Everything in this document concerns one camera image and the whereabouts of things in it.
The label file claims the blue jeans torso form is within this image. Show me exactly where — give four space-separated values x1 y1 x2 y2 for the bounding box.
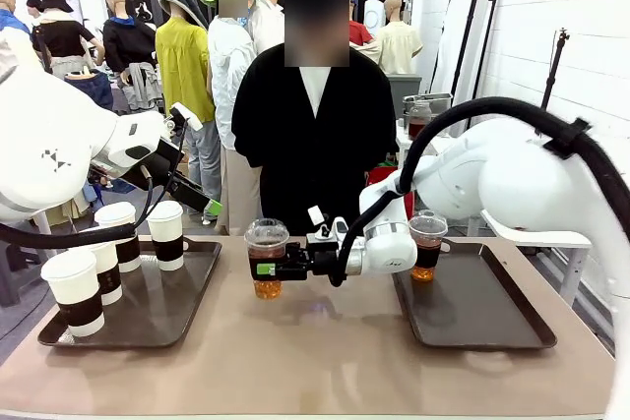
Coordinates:
63 70 117 114

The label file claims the white lidded paper coffee cup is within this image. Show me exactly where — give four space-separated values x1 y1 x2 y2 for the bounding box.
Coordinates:
91 241 124 307
39 248 106 339
145 200 186 272
94 201 143 274

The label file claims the mannequin black hat black top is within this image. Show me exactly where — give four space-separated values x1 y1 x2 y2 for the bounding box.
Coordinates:
31 0 107 80

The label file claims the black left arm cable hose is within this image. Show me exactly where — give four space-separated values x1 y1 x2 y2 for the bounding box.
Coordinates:
0 220 137 251

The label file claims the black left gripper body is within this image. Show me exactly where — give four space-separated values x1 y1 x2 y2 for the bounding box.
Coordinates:
125 139 186 192

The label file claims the mannequin in blue shirt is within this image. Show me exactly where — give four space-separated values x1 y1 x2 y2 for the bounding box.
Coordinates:
0 0 33 68

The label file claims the red box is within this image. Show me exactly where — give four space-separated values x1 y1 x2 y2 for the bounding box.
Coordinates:
365 165 417 220

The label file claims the black light stand pole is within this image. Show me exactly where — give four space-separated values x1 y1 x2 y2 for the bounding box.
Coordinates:
451 0 492 97

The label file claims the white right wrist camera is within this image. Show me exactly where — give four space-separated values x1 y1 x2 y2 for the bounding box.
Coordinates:
305 205 352 247

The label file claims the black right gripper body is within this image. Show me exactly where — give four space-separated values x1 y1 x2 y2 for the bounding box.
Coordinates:
286 241 343 283

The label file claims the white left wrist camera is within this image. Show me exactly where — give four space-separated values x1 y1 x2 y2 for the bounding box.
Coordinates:
168 101 205 133

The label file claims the white side table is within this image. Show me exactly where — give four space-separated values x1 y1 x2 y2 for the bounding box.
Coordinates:
479 208 593 309

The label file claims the clear plastic iced tea cup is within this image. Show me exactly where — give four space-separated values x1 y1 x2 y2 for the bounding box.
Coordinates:
243 217 291 301
408 210 450 283

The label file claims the person in red shirt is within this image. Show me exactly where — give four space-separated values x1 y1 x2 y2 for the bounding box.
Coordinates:
347 0 376 48

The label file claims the black camera tripod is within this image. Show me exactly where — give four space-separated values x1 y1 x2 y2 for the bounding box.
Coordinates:
539 27 573 112

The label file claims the mannequin in black hoodie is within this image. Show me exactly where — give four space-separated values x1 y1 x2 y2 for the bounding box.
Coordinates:
101 0 159 75

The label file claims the dark brown serving tray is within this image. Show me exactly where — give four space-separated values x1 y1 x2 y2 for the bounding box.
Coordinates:
37 235 223 349
391 236 559 350

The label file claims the person in black shirt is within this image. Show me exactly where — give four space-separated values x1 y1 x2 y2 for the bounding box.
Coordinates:
230 0 401 238

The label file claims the thin black camera cable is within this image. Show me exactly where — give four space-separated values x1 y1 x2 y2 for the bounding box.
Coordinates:
133 117 191 233

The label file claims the mannequin in yellow shirt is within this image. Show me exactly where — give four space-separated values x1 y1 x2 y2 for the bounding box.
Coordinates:
154 0 223 224

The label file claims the mannequin in cream shirt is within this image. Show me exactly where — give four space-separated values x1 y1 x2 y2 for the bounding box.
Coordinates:
365 0 425 76

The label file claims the glass jar dark liquid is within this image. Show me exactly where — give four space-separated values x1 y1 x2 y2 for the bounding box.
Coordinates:
407 100 434 142

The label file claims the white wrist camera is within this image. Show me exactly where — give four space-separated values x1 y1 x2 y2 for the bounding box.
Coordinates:
305 205 352 247
168 101 205 133

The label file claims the grey plastic bin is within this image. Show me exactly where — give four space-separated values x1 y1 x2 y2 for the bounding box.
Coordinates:
386 73 424 119

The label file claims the grey plastic stool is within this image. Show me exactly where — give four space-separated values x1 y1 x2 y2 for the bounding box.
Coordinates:
0 241 51 309

